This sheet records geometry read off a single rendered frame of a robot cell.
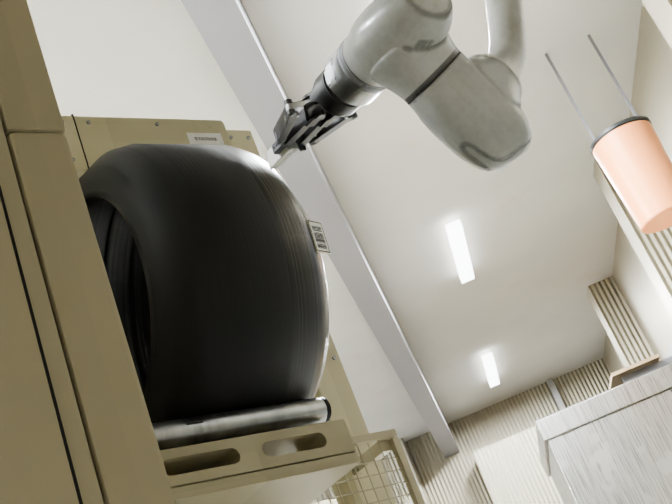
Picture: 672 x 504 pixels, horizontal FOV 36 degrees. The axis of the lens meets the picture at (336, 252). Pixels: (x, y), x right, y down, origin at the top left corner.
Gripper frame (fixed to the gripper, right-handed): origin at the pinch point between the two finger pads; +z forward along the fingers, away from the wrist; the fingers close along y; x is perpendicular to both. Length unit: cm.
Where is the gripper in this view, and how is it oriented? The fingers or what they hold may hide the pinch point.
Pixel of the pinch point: (281, 150)
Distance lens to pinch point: 167.5
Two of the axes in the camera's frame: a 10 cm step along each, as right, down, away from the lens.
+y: -8.2, 0.4, -5.8
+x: 2.7, 9.1, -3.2
